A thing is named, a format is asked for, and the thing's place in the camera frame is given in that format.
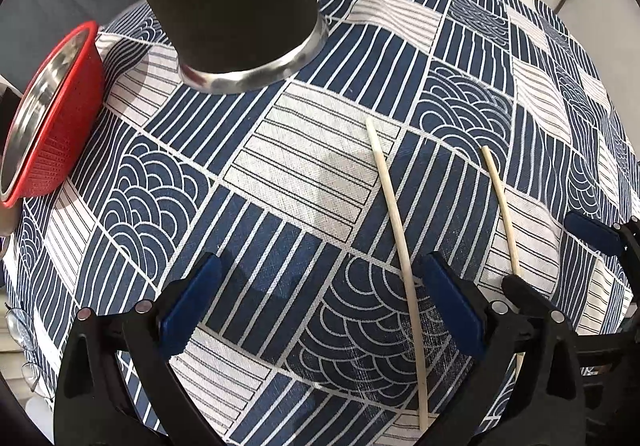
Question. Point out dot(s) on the blue white patterned tablecloth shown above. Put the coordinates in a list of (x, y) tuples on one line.
[(310, 161)]

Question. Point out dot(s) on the steel bowl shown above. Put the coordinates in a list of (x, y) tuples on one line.
[(35, 111)]

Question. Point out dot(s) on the eyeglasses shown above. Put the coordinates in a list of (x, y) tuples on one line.
[(20, 331)]

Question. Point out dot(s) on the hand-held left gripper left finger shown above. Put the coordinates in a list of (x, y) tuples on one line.
[(190, 311)]

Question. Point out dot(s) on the red colander with steel bowl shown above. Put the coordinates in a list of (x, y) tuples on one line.
[(65, 126)]

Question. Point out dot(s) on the pale wooden chopstick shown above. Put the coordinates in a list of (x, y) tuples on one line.
[(395, 216), (502, 206)]

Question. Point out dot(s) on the black steel utensil holder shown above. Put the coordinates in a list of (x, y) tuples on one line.
[(225, 1)]

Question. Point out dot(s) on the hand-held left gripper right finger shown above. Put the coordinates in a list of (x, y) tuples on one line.
[(455, 311)]

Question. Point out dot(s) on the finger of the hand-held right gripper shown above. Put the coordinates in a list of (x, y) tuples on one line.
[(522, 296), (595, 231)]

